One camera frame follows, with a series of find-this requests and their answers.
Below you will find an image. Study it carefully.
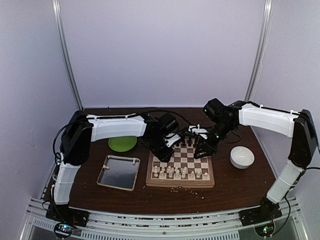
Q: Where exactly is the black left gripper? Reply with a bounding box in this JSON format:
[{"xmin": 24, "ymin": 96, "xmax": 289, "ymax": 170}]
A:
[{"xmin": 147, "ymin": 135, "xmax": 175, "ymax": 163}]

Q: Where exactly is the white chess knight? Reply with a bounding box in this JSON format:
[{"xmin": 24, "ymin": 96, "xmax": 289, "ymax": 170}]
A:
[{"xmin": 159, "ymin": 170, "xmax": 165, "ymax": 179}]

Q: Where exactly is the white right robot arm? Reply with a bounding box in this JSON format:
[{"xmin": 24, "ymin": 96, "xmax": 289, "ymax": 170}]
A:
[{"xmin": 187, "ymin": 98, "xmax": 320, "ymax": 221}]

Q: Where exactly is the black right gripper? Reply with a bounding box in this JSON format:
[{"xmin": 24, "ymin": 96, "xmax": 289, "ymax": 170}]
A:
[{"xmin": 194, "ymin": 120, "xmax": 236, "ymax": 159}]

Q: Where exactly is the white chess pieces pile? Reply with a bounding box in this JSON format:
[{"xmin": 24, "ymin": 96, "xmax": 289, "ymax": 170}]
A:
[{"xmin": 104, "ymin": 158, "xmax": 139, "ymax": 170}]

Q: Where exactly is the metal tray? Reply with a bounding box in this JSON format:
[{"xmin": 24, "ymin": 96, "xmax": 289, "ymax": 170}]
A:
[{"xmin": 96, "ymin": 154, "xmax": 141, "ymax": 192}]

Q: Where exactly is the black chess pieces row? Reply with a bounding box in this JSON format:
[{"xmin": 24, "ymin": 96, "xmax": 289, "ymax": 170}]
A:
[{"xmin": 174, "ymin": 135, "xmax": 197, "ymax": 148}]

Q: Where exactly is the green plate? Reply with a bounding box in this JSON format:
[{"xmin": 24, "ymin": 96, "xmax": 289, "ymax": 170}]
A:
[{"xmin": 108, "ymin": 136, "xmax": 138, "ymax": 153}]

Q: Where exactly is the aluminium frame post right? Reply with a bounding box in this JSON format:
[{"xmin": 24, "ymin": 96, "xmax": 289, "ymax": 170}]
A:
[{"xmin": 244, "ymin": 0, "xmax": 274, "ymax": 102}]

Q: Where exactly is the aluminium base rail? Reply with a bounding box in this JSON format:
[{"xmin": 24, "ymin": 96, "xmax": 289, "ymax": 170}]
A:
[{"xmin": 18, "ymin": 197, "xmax": 309, "ymax": 240}]

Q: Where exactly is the aluminium frame post left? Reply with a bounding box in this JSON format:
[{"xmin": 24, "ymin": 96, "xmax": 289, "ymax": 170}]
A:
[{"xmin": 52, "ymin": 0, "xmax": 84, "ymax": 110}]

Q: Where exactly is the white chess queen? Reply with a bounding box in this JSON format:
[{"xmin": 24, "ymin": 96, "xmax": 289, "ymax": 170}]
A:
[{"xmin": 174, "ymin": 168, "xmax": 180, "ymax": 179}]

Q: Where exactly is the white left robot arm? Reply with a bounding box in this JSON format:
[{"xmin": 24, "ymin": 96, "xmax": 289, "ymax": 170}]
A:
[{"xmin": 50, "ymin": 110, "xmax": 181, "ymax": 222}]

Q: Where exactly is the white bowl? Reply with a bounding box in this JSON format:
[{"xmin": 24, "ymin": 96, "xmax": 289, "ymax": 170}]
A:
[{"xmin": 229, "ymin": 146, "xmax": 255, "ymax": 170}]

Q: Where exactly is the wooden chess board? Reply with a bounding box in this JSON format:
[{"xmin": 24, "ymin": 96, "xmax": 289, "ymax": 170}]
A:
[{"xmin": 145, "ymin": 138, "xmax": 215, "ymax": 189}]

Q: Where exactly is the aluminium frame post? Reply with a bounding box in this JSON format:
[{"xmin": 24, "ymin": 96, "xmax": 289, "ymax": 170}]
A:
[
  {"xmin": 244, "ymin": 0, "xmax": 274, "ymax": 102},
  {"xmin": 52, "ymin": 0, "xmax": 84, "ymax": 110}
]

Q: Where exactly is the white chess king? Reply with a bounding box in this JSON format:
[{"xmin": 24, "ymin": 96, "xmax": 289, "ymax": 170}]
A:
[{"xmin": 181, "ymin": 167, "xmax": 188, "ymax": 179}]

